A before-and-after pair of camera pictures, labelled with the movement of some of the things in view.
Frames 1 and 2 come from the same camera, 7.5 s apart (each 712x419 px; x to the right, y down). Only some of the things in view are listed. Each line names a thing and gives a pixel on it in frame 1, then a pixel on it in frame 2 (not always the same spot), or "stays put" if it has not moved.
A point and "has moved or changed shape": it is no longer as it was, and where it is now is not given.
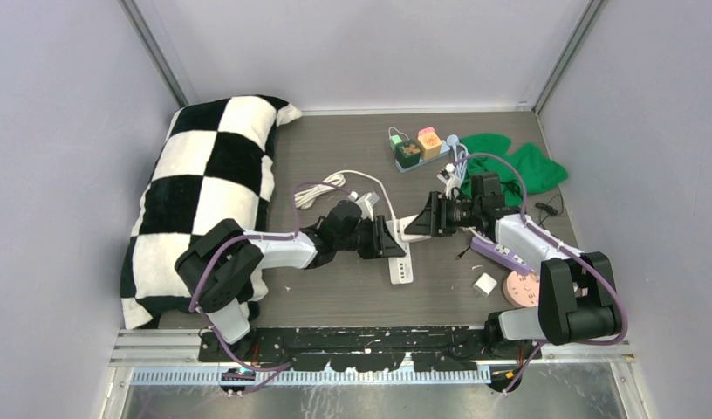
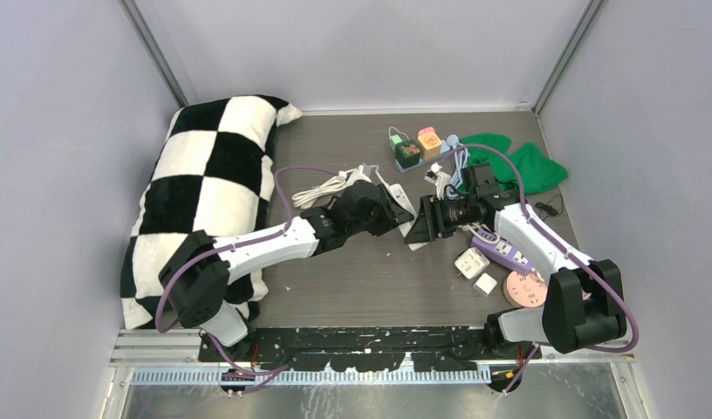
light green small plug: x=395 y=140 stays put
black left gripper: x=381 y=243 → x=393 y=215
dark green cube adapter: x=407 y=154 stays put
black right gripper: x=433 y=219 stays put
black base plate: x=369 y=348 stays put
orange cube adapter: x=429 y=146 stays put
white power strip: x=400 y=269 → x=404 y=200
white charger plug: x=485 y=284 stays put
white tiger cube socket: x=403 y=223 has moved or changed shape
